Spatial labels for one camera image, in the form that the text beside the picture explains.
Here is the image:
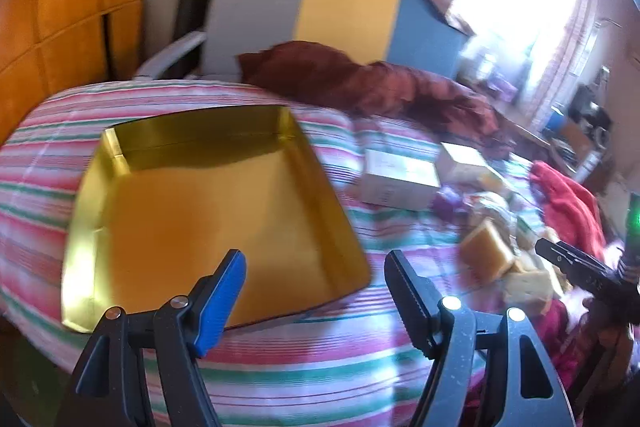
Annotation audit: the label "large cream cardboard box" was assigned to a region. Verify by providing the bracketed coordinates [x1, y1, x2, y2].
[359, 148, 442, 210]

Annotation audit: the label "grey chair armrest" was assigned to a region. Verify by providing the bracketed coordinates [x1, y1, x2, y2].
[132, 31, 208, 80]

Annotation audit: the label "red cloth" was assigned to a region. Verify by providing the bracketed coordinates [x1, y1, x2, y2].
[530, 159, 608, 265]

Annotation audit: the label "wooden wardrobe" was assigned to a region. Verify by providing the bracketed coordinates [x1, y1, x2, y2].
[0, 0, 161, 142]

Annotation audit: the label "grey yellow blue headboard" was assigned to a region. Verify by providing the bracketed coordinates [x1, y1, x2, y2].
[200, 0, 476, 80]

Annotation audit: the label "pale yellow sponge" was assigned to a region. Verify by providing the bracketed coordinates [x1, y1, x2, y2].
[502, 267, 566, 318]

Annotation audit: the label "striped pink green blanket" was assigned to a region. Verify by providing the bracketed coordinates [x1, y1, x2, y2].
[0, 79, 621, 427]

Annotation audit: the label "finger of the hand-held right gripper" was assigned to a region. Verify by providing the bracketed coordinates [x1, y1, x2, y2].
[534, 238, 618, 285]

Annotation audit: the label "clear sponge packet green edges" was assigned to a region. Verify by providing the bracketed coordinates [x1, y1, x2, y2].
[467, 192, 536, 253]

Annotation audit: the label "maroon jacket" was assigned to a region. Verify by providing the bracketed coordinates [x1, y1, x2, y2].
[237, 41, 501, 142]

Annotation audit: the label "wooden desk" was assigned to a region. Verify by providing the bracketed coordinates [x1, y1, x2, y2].
[492, 102, 601, 188]

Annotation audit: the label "small cream cardboard box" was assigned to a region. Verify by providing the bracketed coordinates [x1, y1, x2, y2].
[437, 142, 506, 190]

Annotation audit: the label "dark pink cloth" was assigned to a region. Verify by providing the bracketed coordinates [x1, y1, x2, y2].
[542, 294, 593, 378]

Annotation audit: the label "purple bag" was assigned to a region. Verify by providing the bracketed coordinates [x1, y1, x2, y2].
[482, 74, 516, 100]

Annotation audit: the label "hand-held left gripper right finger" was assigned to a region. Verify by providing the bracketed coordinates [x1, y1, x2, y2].
[384, 249, 576, 427]

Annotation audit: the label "orange yellow sponge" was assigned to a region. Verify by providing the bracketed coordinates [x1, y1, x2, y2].
[459, 217, 517, 283]

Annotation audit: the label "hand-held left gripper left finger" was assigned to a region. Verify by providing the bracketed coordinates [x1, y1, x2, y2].
[60, 248, 248, 427]

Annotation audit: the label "small purple item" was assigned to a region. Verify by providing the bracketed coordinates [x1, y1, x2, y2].
[431, 187, 468, 218]

